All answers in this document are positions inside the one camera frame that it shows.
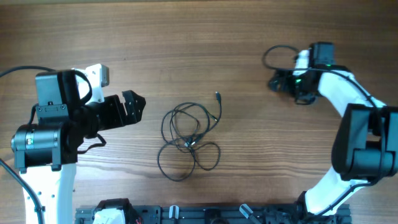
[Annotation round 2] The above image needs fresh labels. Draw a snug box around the black camera cable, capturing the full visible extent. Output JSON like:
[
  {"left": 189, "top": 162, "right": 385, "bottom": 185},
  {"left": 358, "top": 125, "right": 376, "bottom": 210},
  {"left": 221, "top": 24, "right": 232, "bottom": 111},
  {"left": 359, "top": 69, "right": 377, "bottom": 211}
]
[
  {"left": 0, "top": 65, "right": 57, "bottom": 224},
  {"left": 261, "top": 44, "right": 388, "bottom": 218}
]

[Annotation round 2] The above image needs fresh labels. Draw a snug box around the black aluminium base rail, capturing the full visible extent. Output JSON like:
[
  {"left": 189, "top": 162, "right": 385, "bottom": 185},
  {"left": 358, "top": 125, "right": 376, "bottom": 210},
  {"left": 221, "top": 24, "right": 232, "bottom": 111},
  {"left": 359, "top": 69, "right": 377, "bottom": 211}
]
[{"left": 75, "top": 198, "right": 352, "bottom": 224}]

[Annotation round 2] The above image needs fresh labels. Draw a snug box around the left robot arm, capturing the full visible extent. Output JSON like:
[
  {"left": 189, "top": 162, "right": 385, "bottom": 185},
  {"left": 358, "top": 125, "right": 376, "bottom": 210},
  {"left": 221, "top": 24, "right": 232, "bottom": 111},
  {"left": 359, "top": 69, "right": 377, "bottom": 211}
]
[{"left": 11, "top": 69, "right": 146, "bottom": 223}]

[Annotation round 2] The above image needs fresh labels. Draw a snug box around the black left camera cable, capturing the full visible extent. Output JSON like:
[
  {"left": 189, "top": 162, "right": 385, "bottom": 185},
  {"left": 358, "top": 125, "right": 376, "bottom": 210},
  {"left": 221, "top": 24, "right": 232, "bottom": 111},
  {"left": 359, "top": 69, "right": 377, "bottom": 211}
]
[{"left": 0, "top": 65, "right": 57, "bottom": 224}]

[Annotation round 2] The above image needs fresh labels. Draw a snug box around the black right camera cable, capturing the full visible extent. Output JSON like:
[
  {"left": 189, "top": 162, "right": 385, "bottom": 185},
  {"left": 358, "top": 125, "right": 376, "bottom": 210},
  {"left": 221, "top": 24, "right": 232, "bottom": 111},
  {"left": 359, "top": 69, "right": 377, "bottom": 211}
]
[{"left": 261, "top": 44, "right": 388, "bottom": 218}]

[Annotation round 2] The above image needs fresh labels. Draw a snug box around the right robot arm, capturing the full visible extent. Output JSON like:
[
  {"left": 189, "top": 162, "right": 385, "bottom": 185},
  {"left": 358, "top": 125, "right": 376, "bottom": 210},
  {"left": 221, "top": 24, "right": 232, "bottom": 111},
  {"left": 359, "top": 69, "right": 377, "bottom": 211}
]
[{"left": 269, "top": 42, "right": 397, "bottom": 221}]

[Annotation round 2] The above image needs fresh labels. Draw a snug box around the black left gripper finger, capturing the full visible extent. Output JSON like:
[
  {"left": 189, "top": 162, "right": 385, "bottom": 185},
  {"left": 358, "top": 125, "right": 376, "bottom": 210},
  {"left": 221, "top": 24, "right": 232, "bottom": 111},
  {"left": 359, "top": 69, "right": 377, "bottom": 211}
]
[
  {"left": 122, "top": 90, "right": 146, "bottom": 109},
  {"left": 125, "top": 104, "right": 145, "bottom": 124}
]

